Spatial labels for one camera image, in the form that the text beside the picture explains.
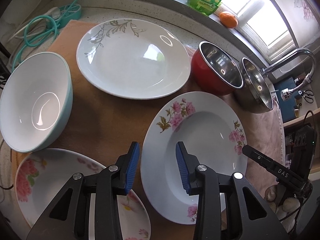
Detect large stainless steel bowl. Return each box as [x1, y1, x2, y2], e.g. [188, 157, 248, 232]
[233, 57, 274, 114]

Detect white plate grey leaf pattern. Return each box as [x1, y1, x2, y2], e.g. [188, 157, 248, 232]
[76, 18, 190, 100]

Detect black scissors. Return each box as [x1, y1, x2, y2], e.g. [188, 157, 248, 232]
[302, 89, 314, 104]

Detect chrome kitchen faucet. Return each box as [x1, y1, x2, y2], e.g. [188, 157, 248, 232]
[260, 48, 317, 101]

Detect white plate pink flowers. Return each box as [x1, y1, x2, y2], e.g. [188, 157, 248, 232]
[140, 92, 247, 225]

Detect orange tangerine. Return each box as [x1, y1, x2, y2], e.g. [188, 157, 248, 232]
[219, 11, 238, 29]

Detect orange-pink towel mat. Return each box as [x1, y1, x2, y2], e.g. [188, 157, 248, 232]
[12, 19, 286, 240]

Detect red steel bowl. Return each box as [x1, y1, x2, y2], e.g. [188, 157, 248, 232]
[191, 41, 244, 96]

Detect white plate pink roses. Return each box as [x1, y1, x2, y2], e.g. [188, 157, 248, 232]
[15, 148, 151, 239]

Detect light blue ceramic bowl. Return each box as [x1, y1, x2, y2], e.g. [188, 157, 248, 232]
[1, 51, 73, 153]

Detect blue knife block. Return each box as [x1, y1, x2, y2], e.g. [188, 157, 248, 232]
[272, 76, 304, 123]

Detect gloved hand on right gripper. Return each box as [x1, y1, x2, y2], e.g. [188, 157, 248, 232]
[264, 184, 300, 222]

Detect teal cable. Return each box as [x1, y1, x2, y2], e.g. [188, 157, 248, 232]
[11, 0, 96, 71]

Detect teal power strip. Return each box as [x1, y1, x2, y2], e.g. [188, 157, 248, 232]
[56, 4, 82, 29]

